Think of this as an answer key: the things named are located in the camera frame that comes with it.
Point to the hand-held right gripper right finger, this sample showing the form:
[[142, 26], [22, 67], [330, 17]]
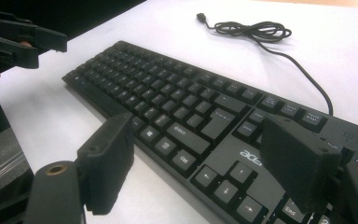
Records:
[[298, 161]]

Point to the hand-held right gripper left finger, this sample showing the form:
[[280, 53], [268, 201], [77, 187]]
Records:
[[105, 165]]

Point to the black computer keyboard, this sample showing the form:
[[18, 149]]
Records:
[[192, 137]]

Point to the aluminium floor rail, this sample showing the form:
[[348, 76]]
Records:
[[0, 169]]

